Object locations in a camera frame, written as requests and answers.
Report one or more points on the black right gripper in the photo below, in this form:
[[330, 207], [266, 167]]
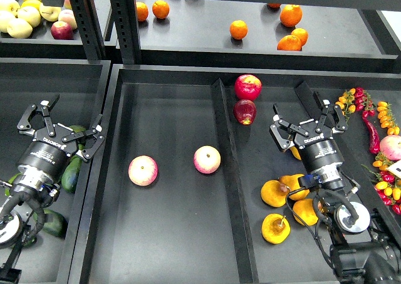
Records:
[[314, 139]]

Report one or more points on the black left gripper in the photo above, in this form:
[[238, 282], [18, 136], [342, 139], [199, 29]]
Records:
[[47, 154]]

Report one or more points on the yellow pear with stem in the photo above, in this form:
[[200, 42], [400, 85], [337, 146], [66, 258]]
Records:
[[275, 228]]

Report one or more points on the dark green avocado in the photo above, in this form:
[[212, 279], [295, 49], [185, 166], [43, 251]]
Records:
[[70, 176]]

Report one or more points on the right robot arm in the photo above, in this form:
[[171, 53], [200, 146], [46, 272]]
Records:
[[360, 251]]

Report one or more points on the yellow pear lone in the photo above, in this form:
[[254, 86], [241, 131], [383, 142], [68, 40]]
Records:
[[295, 152]]

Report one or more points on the yellow pear top pile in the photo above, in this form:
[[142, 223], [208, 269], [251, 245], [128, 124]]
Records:
[[291, 181]]

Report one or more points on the yellow pear pile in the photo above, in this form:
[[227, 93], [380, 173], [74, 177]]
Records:
[[291, 181], [274, 193], [305, 212]]

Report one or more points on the yellow pear left pile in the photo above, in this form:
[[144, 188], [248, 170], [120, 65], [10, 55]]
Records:
[[274, 193]]

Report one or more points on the yellow pear bottom pile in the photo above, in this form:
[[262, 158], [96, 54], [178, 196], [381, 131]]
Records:
[[305, 212]]

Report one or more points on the black left tray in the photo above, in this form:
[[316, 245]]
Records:
[[81, 85]]

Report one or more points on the black tray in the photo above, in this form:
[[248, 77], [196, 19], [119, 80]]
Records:
[[81, 85], [189, 227]]

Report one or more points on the red chili pepper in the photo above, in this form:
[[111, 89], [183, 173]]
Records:
[[374, 139]]

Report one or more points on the dark red apple lower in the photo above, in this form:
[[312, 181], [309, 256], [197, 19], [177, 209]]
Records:
[[245, 112]]

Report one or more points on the red apple upper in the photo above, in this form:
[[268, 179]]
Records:
[[247, 87]]

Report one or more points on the orange cherry tomato vine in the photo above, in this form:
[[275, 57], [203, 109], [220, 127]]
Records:
[[387, 118]]

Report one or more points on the pink apple right edge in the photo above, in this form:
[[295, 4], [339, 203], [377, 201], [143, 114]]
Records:
[[390, 147]]

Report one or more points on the orange front shelf right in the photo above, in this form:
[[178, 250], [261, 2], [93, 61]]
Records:
[[289, 43]]

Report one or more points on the pink apple left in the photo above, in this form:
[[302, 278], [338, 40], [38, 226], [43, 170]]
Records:
[[143, 170]]

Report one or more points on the pink apple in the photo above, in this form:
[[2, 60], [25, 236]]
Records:
[[207, 159], [143, 170]]

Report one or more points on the pink apple centre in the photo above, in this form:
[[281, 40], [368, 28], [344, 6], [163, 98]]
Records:
[[207, 159]]

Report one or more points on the red apple on shelf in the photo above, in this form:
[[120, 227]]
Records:
[[61, 30]]

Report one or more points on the large orange shelf right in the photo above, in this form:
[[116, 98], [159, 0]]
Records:
[[291, 15]]

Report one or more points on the orange centre shelf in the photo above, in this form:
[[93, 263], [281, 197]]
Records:
[[238, 29]]

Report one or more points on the black centre tray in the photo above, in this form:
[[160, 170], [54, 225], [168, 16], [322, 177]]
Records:
[[189, 227]]

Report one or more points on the orange shelf left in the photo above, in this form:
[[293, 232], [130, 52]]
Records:
[[160, 9]]

